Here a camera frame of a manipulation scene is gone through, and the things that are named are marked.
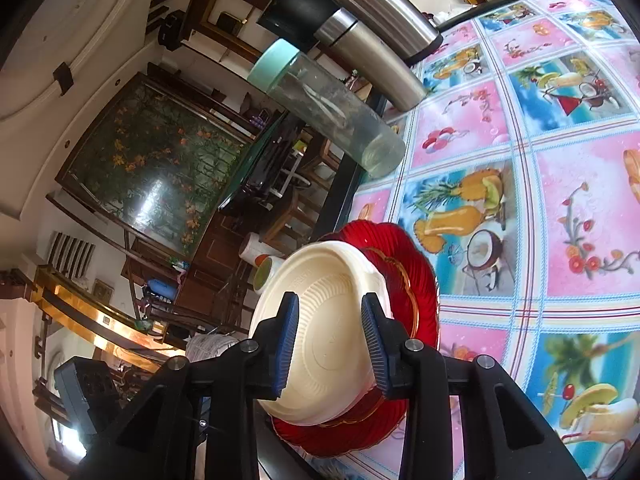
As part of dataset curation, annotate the white cup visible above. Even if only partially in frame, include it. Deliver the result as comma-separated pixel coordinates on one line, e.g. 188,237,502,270
238,232,277,267

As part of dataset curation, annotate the red glass plate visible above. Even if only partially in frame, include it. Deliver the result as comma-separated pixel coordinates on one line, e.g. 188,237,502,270
270,219,441,459

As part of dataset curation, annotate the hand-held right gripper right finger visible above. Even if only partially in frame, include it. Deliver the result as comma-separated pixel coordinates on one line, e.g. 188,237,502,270
361,293,587,480

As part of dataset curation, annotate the beige ribbed plastic bowl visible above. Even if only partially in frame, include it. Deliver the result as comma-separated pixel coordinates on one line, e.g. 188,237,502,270
248,241,389,427

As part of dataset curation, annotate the green rimmed cup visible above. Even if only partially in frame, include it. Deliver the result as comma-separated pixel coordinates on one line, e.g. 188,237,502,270
253,255,287,294

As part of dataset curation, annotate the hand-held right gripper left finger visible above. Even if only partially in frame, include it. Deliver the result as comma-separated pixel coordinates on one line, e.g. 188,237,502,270
75,291,301,480

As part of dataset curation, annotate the printed fruit tablecloth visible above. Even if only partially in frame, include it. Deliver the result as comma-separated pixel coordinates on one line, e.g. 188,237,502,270
300,0,640,480

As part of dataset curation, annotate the wooden chair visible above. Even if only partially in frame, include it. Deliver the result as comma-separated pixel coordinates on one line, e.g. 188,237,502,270
262,187,323,257

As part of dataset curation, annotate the framed fish tank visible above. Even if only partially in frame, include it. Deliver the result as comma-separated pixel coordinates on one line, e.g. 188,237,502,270
54,72,252,262

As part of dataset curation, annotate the steel kettle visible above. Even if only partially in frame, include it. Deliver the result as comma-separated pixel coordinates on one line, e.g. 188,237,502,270
257,0,444,67

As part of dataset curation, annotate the clear bottle with mint lid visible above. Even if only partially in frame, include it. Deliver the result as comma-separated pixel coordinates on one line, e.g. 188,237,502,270
247,39,407,179

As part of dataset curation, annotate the steel thermos flask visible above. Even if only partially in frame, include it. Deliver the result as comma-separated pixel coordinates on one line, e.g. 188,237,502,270
314,7,429,114

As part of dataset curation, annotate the dark glass dining table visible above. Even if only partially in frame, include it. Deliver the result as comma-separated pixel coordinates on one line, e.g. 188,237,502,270
217,109,351,213

